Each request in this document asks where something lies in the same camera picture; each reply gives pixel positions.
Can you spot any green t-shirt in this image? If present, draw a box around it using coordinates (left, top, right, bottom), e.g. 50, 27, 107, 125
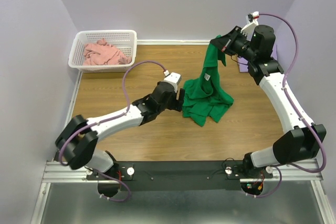
182, 44, 234, 126

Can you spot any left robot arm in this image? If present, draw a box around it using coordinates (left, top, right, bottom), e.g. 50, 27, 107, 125
55, 80, 184, 179

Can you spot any folded purple t-shirt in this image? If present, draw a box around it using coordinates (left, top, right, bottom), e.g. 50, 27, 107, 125
237, 49, 278, 73

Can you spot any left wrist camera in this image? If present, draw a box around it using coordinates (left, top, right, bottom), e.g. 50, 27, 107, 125
163, 72, 182, 89

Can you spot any white plastic basket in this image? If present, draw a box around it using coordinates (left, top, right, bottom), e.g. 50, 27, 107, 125
68, 30, 137, 73

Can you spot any aluminium rail frame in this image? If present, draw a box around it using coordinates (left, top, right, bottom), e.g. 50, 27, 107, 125
32, 40, 335, 223

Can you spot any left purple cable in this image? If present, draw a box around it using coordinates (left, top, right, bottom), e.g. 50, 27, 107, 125
58, 60, 169, 166

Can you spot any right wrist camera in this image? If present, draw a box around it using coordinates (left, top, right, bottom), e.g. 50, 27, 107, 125
240, 11, 259, 37

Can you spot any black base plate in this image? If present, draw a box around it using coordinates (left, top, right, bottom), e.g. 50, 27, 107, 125
86, 160, 274, 193

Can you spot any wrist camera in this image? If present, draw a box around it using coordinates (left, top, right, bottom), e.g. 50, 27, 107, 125
240, 11, 259, 37
163, 72, 182, 89

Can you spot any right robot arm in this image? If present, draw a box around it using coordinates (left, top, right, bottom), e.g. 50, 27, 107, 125
210, 25, 327, 171

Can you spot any pink t-shirt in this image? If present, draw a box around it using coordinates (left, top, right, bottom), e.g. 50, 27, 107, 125
83, 38, 132, 66

